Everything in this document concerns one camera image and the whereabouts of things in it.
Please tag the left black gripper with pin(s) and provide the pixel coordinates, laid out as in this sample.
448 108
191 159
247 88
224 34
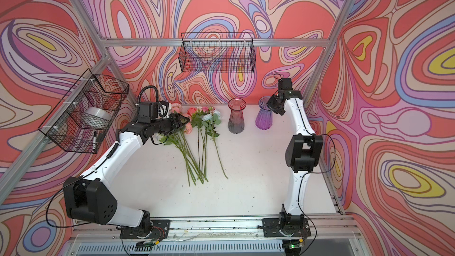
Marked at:
176 124

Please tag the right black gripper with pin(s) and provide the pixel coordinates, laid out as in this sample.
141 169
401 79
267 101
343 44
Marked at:
270 105

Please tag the coral pink rose stem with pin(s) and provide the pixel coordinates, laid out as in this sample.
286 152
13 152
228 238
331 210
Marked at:
195 115

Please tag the purple glass vase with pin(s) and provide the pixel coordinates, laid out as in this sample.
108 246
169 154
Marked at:
264 119

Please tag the magenta rose stem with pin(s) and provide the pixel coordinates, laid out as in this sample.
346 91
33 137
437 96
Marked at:
204 128

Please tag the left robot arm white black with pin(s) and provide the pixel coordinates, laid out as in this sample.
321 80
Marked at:
89 198

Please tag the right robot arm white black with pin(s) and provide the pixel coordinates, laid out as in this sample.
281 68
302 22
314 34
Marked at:
301 156

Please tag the red glass vase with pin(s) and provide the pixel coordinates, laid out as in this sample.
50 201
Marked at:
236 122

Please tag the pale pink flower bunch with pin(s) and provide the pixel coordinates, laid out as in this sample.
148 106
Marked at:
176 108

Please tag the silver tape roll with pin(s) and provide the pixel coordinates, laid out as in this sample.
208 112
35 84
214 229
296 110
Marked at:
96 118

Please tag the black marker pen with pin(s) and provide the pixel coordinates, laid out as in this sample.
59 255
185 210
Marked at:
94 141

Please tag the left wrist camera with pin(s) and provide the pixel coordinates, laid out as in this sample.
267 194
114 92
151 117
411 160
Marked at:
148 112

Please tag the back black wire basket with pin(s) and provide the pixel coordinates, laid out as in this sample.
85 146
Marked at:
217 52

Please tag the black wire basket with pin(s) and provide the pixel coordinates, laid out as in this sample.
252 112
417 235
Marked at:
65 127
217 52

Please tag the left black wire basket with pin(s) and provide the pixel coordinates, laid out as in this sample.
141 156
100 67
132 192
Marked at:
65 127

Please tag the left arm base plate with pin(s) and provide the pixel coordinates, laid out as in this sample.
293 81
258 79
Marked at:
157 229

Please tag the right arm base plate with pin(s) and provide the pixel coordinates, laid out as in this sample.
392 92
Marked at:
274 228

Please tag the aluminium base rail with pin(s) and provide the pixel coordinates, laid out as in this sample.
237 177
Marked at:
324 226

